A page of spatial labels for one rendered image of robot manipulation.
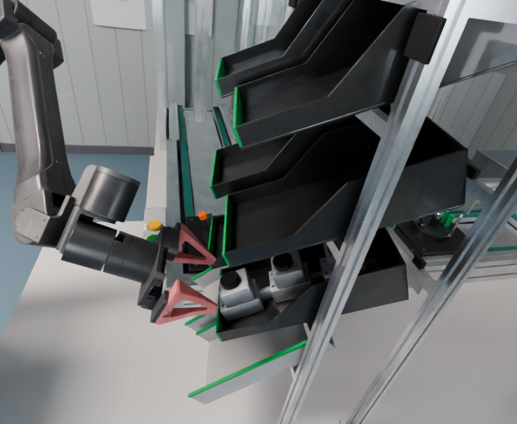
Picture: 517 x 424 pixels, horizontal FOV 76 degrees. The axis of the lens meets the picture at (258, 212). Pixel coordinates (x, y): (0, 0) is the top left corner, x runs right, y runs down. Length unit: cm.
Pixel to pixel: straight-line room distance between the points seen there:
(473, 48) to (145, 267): 41
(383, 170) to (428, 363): 81
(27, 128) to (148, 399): 60
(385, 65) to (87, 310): 92
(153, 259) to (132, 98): 300
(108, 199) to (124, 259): 8
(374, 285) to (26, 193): 48
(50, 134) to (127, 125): 294
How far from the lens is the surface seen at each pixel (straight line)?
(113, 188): 45
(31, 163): 56
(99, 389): 91
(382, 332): 107
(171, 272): 95
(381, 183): 33
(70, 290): 110
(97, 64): 337
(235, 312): 54
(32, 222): 50
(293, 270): 50
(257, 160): 59
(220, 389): 67
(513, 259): 144
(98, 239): 45
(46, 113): 61
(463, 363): 114
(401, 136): 31
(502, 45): 37
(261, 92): 44
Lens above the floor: 165
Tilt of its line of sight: 36 degrees down
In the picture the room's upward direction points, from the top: 9 degrees clockwise
